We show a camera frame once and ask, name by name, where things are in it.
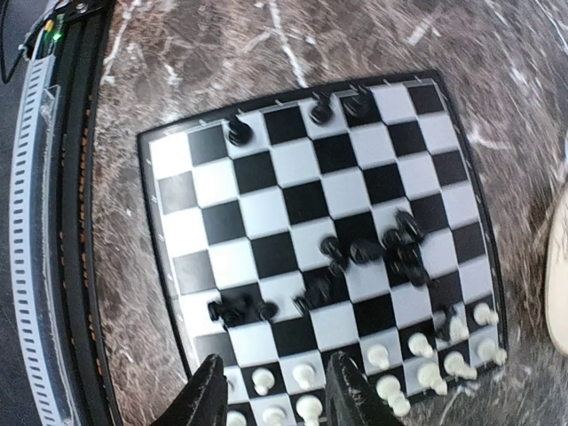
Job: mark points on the ceramic bird plate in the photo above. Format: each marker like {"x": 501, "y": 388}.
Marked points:
{"x": 556, "y": 278}

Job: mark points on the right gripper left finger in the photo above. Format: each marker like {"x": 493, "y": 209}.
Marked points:
{"x": 203, "y": 400}

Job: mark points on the green circuit board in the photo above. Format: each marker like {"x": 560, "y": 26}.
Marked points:
{"x": 49, "y": 29}

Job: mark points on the black chess piece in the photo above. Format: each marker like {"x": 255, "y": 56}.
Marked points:
{"x": 239, "y": 132}

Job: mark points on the black front rail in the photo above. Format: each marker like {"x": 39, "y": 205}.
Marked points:
{"x": 79, "y": 70}

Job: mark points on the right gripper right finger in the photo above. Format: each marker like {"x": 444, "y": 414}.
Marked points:
{"x": 350, "y": 400}

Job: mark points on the black and grey chessboard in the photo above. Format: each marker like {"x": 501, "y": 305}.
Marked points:
{"x": 352, "y": 221}

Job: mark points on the white slotted cable duct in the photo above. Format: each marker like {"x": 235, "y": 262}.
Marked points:
{"x": 38, "y": 334}

